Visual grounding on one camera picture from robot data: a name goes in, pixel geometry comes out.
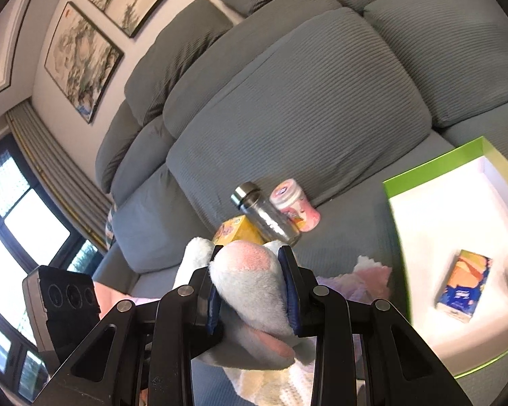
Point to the green white cardboard box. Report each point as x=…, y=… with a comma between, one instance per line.
x=456, y=202

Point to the blue tissue pack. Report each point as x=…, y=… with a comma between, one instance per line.
x=465, y=285

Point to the framed landscape painting near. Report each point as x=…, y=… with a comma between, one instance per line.
x=81, y=60

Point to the grey fabric sofa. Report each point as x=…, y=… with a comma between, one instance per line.
x=338, y=95

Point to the yellow white fluffy towel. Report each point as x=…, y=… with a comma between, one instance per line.
x=290, y=387

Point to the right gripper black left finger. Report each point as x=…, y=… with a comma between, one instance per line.
x=137, y=348

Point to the pink gum jar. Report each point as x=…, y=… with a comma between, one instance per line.
x=289, y=198

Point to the pink floral garment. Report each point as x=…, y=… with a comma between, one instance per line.
x=108, y=297

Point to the clear bottle steel cap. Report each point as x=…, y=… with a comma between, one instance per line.
x=257, y=207

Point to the striped grey curtain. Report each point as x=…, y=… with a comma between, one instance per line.
x=75, y=195

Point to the yellow paper food cup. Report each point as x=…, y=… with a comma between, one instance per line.
x=237, y=228

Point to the white blue plush toy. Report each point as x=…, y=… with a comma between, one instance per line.
x=249, y=279

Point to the purple mesh bath scrunchie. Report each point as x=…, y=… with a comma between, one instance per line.
x=367, y=282

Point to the black framed window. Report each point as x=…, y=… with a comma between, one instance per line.
x=33, y=232

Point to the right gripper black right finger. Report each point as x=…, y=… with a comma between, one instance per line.
x=399, y=367

